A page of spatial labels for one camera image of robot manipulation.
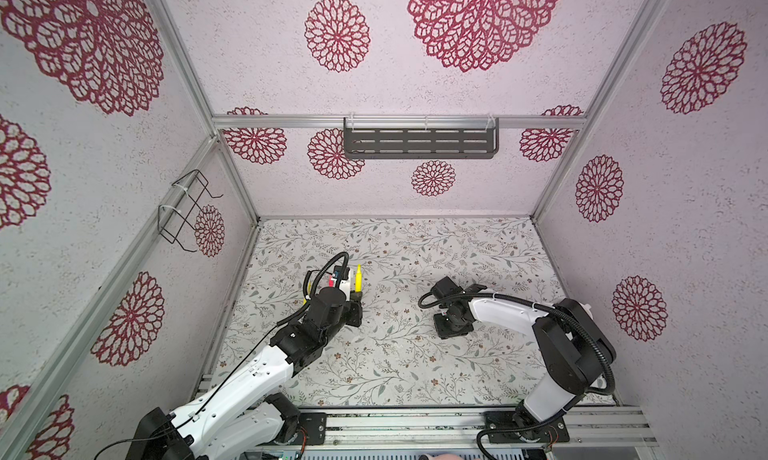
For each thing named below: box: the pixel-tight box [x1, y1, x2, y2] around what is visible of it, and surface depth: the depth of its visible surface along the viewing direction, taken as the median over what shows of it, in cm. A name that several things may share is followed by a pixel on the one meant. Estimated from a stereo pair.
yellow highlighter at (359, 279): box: [355, 264, 363, 293], surface depth 79 cm
